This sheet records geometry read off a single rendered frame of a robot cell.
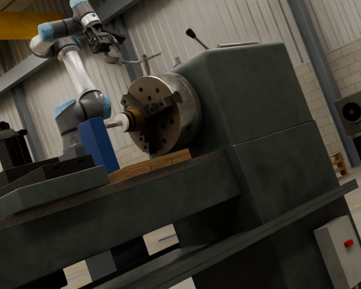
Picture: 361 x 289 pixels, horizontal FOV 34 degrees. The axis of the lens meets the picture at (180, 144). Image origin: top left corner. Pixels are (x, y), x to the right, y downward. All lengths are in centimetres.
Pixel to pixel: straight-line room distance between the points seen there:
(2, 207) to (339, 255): 134
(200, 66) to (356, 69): 1037
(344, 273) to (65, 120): 135
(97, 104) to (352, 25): 1025
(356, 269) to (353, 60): 1023
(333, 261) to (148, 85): 101
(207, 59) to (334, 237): 86
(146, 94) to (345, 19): 1056
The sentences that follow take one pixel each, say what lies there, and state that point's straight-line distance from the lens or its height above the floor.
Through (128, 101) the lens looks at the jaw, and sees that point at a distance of 227.
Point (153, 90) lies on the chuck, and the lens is 223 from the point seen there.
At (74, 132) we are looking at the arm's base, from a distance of 265.
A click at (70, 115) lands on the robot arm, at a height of 126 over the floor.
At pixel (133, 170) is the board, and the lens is 189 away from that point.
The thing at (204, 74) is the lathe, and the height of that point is 116.
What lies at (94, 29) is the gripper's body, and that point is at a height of 151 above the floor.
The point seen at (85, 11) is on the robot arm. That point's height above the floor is 160.
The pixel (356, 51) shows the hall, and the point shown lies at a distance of 1253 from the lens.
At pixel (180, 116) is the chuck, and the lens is 215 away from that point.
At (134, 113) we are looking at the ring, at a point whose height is 110.
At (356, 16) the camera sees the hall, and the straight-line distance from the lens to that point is 1257.
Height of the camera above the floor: 77
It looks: 4 degrees up
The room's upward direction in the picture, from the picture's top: 20 degrees counter-clockwise
